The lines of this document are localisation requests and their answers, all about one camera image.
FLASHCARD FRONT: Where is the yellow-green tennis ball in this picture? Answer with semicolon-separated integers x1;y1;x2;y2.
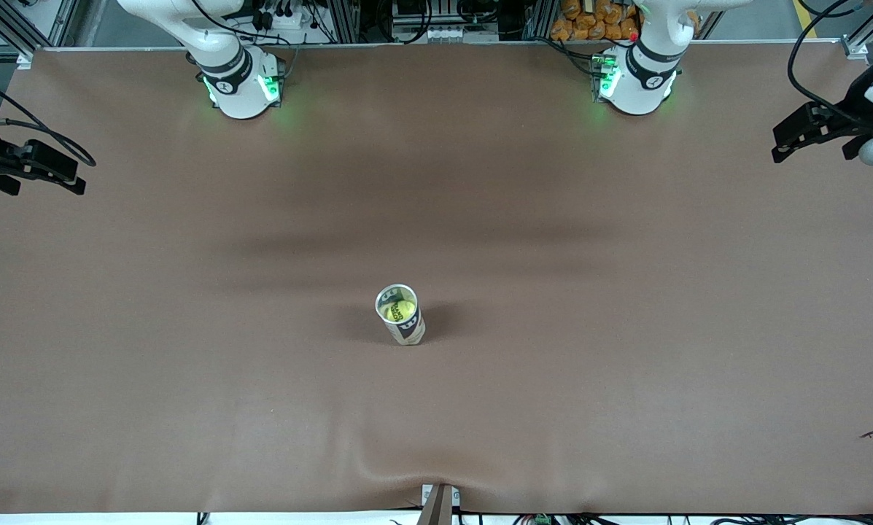
382;297;416;325

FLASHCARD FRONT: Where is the clear labelled tennis ball can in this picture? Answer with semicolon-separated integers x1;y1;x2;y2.
375;284;427;346

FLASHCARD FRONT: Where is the orange objects pile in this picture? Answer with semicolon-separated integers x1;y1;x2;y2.
551;0;643;42

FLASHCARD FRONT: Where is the white power strip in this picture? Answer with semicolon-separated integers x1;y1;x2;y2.
250;0;314;35

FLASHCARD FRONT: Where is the brown table mat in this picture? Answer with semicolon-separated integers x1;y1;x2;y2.
0;42;873;516

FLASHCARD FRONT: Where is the black electronics box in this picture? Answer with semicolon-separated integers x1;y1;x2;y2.
391;0;504;42

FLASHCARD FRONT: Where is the aluminium frame profile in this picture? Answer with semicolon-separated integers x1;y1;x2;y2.
525;0;555;41
0;0;81;53
329;0;362;42
841;0;873;61

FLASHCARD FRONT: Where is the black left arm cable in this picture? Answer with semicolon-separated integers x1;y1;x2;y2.
786;0;873;132

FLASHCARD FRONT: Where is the camera mount post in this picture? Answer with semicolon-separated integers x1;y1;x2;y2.
416;483;461;525

